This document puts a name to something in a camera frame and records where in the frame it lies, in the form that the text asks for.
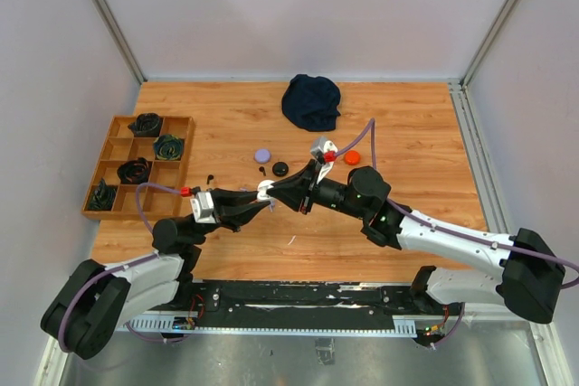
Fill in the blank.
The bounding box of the aluminium frame rail right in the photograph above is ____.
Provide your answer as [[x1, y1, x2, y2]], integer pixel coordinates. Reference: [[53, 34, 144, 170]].
[[447, 0, 553, 269]]

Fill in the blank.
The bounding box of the wooden compartment tray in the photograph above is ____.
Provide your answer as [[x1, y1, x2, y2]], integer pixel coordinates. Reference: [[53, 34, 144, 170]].
[[81, 113, 195, 222]]

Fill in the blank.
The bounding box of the rolled green black tie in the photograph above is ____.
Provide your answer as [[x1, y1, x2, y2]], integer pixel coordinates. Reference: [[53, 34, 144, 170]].
[[86, 178, 118, 212]]

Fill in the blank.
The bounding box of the dark navy crumpled cloth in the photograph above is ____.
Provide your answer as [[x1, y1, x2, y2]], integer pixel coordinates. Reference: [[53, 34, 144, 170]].
[[281, 74, 341, 132]]

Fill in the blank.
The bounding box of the aluminium frame post left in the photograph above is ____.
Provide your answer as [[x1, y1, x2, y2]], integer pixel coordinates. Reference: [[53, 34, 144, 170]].
[[91, 0, 147, 85]]

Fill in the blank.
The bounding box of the lavender earbud case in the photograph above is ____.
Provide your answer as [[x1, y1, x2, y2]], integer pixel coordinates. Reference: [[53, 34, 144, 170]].
[[254, 148, 271, 165]]

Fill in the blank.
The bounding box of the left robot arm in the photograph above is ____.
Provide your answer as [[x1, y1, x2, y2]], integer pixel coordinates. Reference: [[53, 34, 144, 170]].
[[40, 189, 271, 360]]

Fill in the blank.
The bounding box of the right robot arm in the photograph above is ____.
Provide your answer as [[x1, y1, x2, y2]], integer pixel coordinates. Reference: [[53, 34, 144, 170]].
[[259, 160, 565, 324]]

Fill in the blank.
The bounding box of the rolled green patterned tie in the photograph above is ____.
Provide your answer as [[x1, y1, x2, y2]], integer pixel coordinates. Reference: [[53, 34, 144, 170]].
[[153, 134, 185, 161]]

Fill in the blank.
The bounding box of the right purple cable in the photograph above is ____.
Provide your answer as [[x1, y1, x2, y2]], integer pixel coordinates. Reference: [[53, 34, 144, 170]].
[[334, 118, 579, 290]]

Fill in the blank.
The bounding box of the black earbud case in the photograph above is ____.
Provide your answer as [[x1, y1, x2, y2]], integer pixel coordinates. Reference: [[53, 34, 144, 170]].
[[271, 161, 289, 177]]

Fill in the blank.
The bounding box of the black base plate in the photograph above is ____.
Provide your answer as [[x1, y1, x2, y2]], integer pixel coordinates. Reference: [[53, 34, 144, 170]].
[[152, 280, 459, 331]]

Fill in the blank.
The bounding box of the rolled black orange tie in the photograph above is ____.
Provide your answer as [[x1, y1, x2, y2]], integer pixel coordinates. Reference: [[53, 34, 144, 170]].
[[117, 157, 152, 185]]

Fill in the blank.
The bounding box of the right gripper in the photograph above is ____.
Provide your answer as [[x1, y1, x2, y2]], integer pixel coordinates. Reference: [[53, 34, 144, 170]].
[[267, 159, 367, 221]]

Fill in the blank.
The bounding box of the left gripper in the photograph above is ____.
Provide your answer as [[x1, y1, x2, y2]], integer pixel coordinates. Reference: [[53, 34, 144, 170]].
[[191, 187, 271, 241]]

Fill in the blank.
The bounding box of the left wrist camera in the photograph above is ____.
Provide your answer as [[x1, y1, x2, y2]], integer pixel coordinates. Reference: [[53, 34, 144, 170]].
[[190, 191, 217, 224]]

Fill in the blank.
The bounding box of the orange earbud case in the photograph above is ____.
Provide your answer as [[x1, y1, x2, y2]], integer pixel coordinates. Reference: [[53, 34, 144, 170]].
[[343, 149, 361, 165]]

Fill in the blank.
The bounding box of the white earbud case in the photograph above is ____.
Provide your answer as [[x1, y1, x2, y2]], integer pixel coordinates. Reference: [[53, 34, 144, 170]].
[[257, 179, 274, 202]]

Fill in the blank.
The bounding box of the rolled black tie top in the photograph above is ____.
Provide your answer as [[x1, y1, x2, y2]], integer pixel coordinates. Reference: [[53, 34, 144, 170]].
[[128, 113, 163, 137]]

